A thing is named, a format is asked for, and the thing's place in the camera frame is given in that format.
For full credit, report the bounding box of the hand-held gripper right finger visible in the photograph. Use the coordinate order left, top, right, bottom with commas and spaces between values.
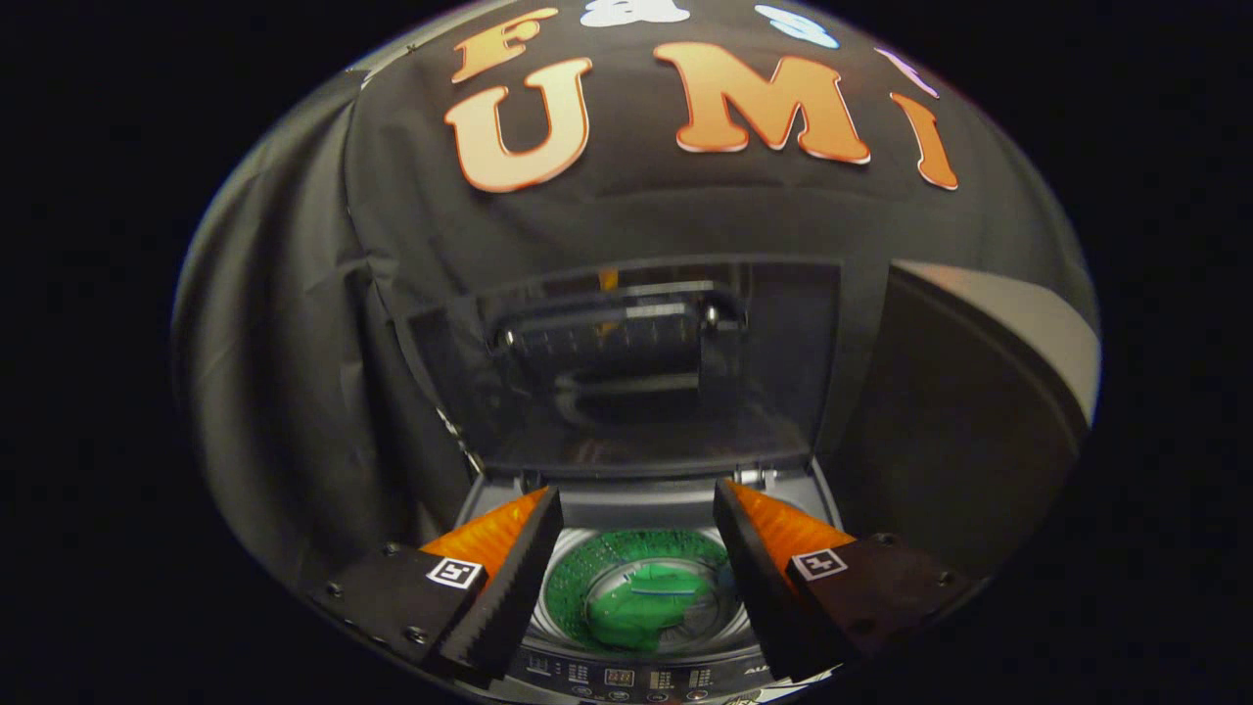
713, 478, 980, 684

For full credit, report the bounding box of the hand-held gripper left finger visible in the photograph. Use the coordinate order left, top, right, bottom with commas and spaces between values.
305, 485, 566, 682

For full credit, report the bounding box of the green polo shirt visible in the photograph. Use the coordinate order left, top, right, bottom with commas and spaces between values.
585, 558, 727, 653

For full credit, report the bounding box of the dark glass washing machine lid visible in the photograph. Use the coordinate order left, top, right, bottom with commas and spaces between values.
406, 258, 845, 481

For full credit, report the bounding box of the black backdrop cloth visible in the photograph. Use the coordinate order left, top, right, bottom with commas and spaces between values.
171, 0, 1097, 588

